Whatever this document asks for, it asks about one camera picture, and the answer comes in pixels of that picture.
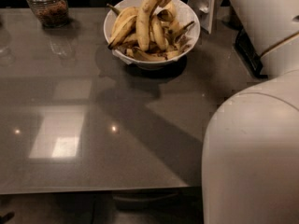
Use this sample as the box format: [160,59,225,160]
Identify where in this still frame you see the long top yellow banana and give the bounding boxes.
[135,0,161,51]

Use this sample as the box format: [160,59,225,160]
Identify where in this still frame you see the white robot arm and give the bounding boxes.
[202,0,299,224]

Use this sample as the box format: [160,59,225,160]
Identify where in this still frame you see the curved back yellow banana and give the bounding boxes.
[157,2,177,21]

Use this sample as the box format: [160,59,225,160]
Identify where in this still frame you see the middle yellow banana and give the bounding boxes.
[151,16,168,50]

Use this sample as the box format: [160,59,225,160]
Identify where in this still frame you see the white stand behind bowl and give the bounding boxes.
[187,0,216,34]

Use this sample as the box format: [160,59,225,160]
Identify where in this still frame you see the right brown-tipped banana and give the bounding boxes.
[165,20,194,44]

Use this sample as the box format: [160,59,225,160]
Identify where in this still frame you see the left inner yellow banana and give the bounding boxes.
[107,4,138,34]

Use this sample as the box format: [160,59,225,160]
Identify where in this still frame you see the left outer yellow banana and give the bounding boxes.
[108,15,136,49]

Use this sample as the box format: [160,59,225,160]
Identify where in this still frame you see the bottom front yellow banana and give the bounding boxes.
[132,47,165,62]

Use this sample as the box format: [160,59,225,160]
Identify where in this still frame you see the white ceramic bowl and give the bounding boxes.
[103,0,202,72]

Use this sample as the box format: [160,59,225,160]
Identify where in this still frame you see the left glass jar with granola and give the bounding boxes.
[26,0,69,28]

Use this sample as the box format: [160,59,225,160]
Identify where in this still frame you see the black wire napkin holder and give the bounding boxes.
[235,29,267,78]

